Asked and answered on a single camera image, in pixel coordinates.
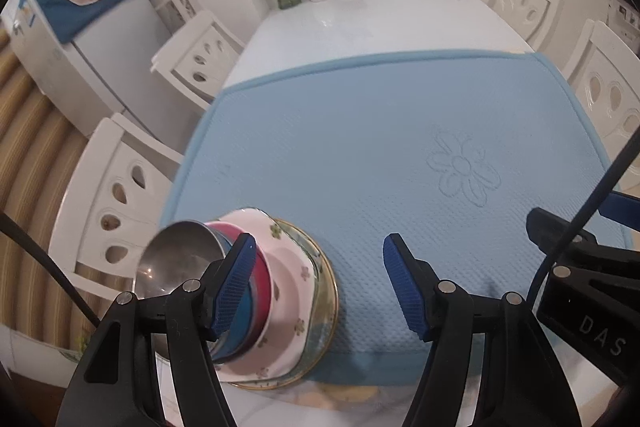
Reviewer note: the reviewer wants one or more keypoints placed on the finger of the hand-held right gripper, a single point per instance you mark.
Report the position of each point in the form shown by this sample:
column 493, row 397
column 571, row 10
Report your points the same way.
column 550, row 227
column 622, row 206

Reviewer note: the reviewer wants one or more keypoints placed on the white refrigerator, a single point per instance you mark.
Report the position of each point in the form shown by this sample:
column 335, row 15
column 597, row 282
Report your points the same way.
column 115, row 57

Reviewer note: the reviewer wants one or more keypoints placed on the large hexagonal tree print plate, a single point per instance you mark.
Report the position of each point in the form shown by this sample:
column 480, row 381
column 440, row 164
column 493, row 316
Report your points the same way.
column 307, row 297

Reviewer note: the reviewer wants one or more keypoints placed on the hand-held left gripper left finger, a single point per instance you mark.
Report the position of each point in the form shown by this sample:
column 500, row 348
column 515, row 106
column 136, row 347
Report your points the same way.
column 232, row 287

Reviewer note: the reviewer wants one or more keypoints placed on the light blue table mat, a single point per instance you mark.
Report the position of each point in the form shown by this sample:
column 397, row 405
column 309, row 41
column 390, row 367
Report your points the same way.
column 375, row 157

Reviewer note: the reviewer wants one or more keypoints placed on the blue steel bowl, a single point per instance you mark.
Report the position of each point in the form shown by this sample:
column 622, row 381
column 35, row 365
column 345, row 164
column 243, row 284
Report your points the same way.
column 175, row 257

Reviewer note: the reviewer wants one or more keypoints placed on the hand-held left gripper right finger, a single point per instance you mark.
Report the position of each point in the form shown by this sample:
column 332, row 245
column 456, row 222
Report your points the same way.
column 405, row 287

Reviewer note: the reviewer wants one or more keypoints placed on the red steel bowl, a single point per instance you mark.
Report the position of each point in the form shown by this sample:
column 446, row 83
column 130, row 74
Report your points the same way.
column 262, row 292

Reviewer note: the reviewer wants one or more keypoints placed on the round blue leaf plate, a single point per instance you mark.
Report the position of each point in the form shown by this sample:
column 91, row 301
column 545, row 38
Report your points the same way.
column 325, row 322

